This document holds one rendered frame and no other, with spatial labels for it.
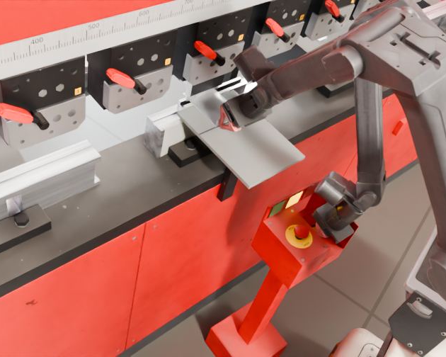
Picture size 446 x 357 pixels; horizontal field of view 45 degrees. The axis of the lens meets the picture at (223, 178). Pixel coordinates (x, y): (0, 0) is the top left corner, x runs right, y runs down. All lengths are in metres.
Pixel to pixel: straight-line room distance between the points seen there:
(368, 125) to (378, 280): 1.31
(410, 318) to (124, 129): 1.82
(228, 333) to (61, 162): 1.01
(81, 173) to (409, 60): 0.77
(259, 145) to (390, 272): 1.38
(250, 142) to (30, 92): 0.53
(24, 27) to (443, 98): 0.59
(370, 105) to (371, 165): 0.14
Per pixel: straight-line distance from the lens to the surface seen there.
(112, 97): 1.06
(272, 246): 1.40
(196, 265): 1.69
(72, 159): 1.18
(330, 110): 1.63
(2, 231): 1.16
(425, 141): 0.71
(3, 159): 1.31
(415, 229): 2.71
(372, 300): 2.37
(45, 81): 0.95
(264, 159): 1.22
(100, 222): 1.20
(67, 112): 1.02
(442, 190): 0.75
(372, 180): 1.27
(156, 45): 1.05
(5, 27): 0.87
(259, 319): 1.79
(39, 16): 0.88
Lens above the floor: 1.85
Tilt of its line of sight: 48 degrees down
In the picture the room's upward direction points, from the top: 17 degrees clockwise
